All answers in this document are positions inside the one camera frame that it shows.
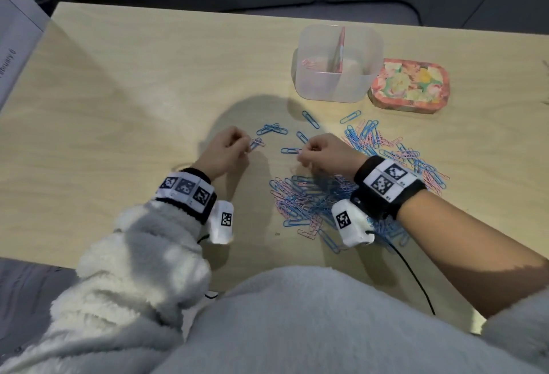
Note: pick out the heap of pink paper clips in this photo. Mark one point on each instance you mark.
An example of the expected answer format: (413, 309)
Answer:
(311, 64)

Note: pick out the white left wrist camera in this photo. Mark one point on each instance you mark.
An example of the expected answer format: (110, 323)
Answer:
(221, 223)

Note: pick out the single pink paper clip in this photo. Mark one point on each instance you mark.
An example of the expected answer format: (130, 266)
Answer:
(256, 143)

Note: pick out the person's left hand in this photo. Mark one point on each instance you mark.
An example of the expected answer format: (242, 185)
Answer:
(223, 153)

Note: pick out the white box at left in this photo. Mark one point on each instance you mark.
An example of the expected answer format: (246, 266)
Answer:
(17, 35)

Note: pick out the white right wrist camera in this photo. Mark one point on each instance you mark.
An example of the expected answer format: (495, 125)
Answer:
(351, 223)

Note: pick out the floral tin lid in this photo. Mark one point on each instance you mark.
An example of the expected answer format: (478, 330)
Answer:
(409, 86)

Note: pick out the person's right hand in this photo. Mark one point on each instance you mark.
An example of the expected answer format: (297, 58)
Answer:
(332, 155)

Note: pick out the right marker wristband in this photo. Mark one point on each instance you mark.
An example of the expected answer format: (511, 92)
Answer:
(388, 185)

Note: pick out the person's right forearm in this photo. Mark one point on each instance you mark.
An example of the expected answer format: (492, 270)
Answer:
(472, 249)

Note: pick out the left marker wristband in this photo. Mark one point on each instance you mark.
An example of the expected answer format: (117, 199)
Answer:
(186, 191)

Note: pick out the person's left forearm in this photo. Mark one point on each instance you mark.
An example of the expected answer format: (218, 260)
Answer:
(128, 283)

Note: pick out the clear plastic divided box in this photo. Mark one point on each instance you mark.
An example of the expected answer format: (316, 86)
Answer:
(330, 86)

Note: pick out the pile of mixed paper clips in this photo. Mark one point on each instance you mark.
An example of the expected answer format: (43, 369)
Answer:
(300, 202)

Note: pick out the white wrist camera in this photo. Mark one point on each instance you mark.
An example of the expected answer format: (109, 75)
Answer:
(351, 223)
(221, 223)

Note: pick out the marker wristband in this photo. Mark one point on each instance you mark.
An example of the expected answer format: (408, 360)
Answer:
(186, 191)
(388, 185)

